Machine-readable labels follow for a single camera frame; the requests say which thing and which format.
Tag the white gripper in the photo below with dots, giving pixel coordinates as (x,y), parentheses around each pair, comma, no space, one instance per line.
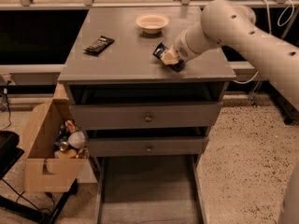
(182,49)

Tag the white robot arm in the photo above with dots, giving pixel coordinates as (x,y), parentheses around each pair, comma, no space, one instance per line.
(225,23)

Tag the black snack bar on counter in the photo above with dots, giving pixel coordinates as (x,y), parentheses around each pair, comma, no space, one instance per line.
(99,45)

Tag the grey wooden drawer cabinet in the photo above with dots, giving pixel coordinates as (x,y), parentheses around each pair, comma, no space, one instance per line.
(126,72)

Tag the grey top drawer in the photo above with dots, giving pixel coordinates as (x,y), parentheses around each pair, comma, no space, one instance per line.
(145,116)

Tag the grey middle drawer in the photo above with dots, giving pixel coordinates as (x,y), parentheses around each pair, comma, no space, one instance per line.
(147,146)

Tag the grey open bottom drawer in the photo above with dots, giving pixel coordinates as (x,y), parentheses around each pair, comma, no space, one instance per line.
(149,190)

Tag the white paper bowl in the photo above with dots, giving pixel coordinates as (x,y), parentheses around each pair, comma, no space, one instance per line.
(152,23)

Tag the yellow item in box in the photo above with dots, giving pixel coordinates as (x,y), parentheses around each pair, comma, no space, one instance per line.
(68,154)

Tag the metal can in box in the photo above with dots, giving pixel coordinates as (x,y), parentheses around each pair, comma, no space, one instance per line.
(64,146)

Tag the cardboard box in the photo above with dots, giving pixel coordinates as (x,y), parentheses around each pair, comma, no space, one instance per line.
(44,172)

